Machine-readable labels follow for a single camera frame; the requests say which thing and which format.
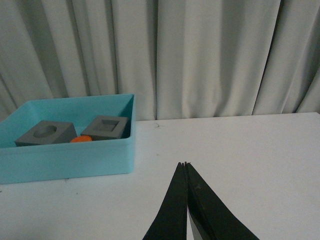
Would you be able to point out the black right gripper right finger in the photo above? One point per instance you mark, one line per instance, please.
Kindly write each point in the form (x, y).
(212, 218)

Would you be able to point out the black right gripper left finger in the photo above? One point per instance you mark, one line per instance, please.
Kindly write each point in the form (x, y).
(170, 222)

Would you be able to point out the gray cube with rectangular hole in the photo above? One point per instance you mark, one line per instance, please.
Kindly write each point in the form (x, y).
(105, 127)

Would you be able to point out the orange cylinder with white digits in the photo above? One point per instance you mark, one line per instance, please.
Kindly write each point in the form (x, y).
(81, 138)

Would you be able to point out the gray cube with round hole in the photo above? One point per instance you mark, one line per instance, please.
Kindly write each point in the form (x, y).
(47, 133)

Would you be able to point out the light blue plastic box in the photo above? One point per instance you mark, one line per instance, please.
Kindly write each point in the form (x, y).
(22, 164)

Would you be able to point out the white pleated curtain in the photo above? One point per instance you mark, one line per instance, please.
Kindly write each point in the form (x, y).
(181, 58)

